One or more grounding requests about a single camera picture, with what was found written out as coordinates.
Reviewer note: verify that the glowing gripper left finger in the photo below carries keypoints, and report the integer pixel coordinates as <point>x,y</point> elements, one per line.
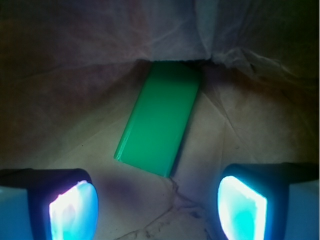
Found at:
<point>47,204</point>

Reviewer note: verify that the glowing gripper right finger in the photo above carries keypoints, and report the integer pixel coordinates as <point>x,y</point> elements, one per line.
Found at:
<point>277,201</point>

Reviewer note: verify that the green rectangular block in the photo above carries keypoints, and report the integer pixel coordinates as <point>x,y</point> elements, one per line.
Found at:
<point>157,123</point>

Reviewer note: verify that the brown paper bag tray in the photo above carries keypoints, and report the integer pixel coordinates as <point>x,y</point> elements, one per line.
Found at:
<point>71,71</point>

